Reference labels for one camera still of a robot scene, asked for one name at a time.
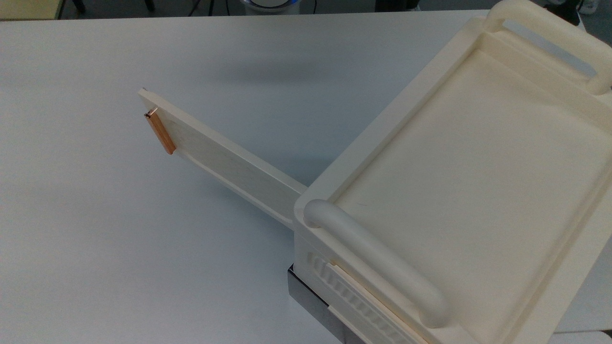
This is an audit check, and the copper door handle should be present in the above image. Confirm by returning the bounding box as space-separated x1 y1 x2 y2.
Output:
144 108 177 155

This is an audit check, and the cream cabinet door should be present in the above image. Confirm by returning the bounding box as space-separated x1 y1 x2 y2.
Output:
138 87 307 231

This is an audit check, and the cream plastic cabinet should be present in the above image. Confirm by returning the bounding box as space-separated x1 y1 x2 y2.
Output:
293 0 612 344

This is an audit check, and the yellow wooden table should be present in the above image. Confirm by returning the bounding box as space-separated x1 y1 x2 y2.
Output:
0 0 66 21

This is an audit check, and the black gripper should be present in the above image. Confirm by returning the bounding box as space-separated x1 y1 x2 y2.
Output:
375 0 421 12

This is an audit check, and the black stand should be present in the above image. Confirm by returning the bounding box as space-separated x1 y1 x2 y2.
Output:
545 0 582 23

